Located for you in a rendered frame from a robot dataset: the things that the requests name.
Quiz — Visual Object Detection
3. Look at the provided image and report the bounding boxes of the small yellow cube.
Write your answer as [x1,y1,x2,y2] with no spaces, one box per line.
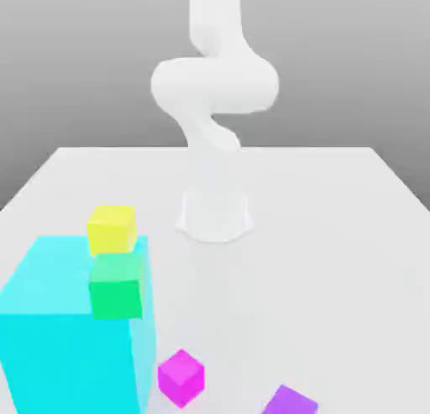
[86,205,139,258]

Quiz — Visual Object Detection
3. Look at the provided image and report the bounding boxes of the small green cube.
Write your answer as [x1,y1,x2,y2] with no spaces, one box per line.
[88,251,146,322]

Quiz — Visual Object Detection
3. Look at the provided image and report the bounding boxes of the small magenta cube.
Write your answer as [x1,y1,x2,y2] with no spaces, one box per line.
[156,348,206,410]

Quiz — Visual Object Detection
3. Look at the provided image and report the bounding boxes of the small purple cube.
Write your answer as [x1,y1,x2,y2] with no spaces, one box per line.
[260,384,319,414]

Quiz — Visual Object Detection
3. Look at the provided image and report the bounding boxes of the large cyan box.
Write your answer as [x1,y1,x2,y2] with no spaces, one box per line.
[0,234,158,414]

